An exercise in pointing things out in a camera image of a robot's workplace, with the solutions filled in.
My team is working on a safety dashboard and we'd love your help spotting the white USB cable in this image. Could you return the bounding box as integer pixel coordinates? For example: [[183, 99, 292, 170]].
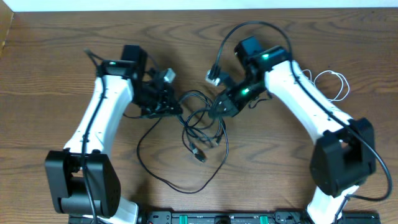
[[301, 68, 351, 103]]

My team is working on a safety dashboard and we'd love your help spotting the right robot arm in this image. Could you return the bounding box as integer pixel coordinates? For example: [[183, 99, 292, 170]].
[[206, 37, 376, 223]]

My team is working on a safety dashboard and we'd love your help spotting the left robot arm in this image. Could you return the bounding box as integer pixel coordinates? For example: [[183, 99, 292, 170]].
[[44, 45, 182, 223]]

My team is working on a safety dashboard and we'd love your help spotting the cardboard box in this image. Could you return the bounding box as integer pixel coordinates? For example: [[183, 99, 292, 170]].
[[0, 0, 14, 54]]

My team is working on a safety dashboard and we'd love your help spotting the right camera cable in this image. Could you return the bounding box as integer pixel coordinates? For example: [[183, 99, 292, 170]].
[[211, 21, 393, 223]]

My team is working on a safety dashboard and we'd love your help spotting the camera cable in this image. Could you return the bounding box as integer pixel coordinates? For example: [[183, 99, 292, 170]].
[[79, 48, 108, 224], [211, 21, 393, 223]]

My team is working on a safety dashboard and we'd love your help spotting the left camera cable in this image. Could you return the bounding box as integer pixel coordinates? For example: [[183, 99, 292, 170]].
[[79, 48, 108, 224]]

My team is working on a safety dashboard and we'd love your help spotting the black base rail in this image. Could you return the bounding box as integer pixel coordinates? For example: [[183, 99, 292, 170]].
[[68, 210, 382, 224]]

